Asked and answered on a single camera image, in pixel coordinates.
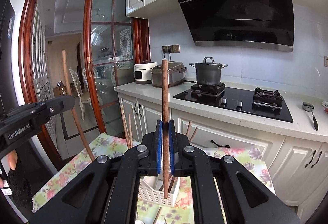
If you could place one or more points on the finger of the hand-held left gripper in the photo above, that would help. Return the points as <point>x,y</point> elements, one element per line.
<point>60,103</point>

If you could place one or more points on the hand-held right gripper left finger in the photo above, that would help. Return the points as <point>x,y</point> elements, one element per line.
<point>159,147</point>

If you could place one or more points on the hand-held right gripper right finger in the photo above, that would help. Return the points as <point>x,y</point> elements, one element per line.
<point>171,147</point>

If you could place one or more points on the brown wooden chopstick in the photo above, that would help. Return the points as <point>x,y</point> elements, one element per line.
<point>188,128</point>
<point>165,90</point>
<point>193,134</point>
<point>165,221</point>
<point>66,72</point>
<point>125,129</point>
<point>130,131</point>
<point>156,215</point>

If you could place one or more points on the white plastic utensil basket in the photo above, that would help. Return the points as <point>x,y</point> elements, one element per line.
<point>151,193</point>

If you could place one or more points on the person's left hand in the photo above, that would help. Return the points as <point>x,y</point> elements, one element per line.
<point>11,160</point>

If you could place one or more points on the cardboard boxes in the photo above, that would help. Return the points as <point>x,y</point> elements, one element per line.
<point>60,89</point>

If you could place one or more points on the white ornate dining chair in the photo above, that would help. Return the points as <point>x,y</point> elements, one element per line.
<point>83,99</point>

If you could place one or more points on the wooden glass sliding door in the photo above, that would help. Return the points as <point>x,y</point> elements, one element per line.
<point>88,60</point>

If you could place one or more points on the floral tablecloth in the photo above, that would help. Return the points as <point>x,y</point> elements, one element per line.
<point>107,140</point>

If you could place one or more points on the black burner grate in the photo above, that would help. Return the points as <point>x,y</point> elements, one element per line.
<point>267,98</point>
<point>207,90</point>

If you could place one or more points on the silver rice cooker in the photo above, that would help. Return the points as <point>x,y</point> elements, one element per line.
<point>176,75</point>

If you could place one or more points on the white countertop cooker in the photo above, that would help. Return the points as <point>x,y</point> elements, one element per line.
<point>143,74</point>

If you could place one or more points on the black glass gas hob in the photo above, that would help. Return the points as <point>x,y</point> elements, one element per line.
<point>238,108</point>

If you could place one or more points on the grey stockpot with lid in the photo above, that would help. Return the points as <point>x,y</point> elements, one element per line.
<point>207,74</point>

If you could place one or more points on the white base cabinets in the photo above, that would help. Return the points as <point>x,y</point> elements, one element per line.
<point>289,162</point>

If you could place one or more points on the black range hood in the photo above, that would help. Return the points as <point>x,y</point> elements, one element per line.
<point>230,16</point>

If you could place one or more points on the small red and white dish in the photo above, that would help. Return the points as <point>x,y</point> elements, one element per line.
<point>325,107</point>

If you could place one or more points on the red-brown wooden door frame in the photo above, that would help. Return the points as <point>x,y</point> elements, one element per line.
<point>27,47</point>

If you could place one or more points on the gold wall socket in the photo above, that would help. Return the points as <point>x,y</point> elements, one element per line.
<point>326,61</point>
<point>171,48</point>

